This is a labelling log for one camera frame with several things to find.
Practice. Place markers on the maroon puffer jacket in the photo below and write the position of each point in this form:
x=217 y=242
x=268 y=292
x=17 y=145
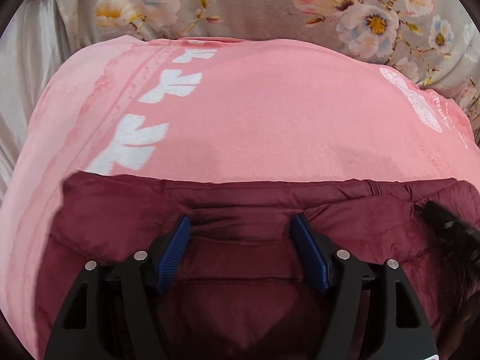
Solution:
x=240 y=307

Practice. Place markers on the grey floral quilt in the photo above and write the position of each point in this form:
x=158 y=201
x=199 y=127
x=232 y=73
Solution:
x=270 y=3

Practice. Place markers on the pink printed blanket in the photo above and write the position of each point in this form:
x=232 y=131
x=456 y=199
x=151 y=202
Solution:
x=270 y=120

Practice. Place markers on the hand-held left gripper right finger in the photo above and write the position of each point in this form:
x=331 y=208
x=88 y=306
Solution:
x=309 y=249

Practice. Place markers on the white satin cloth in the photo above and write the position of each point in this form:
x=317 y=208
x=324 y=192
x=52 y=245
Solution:
x=26 y=67

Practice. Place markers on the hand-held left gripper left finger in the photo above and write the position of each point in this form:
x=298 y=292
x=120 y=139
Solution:
x=174 y=249

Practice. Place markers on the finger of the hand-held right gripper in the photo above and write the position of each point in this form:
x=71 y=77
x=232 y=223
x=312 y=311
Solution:
x=446 y=223

